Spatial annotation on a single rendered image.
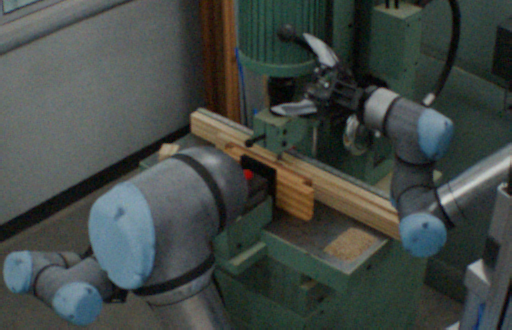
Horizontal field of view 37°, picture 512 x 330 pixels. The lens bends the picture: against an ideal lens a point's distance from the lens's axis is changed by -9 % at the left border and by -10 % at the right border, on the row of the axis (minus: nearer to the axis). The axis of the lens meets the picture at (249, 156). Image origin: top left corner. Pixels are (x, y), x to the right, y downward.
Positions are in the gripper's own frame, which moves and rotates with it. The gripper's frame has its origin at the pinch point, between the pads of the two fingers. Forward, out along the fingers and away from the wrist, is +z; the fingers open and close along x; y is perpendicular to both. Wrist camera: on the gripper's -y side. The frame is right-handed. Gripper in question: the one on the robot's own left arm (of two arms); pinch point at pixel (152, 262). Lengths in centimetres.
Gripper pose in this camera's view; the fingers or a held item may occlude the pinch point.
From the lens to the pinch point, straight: 163.8
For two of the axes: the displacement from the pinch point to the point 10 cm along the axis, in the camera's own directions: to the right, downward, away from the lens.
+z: 6.3, 0.7, 7.8
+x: 7.3, 2.8, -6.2
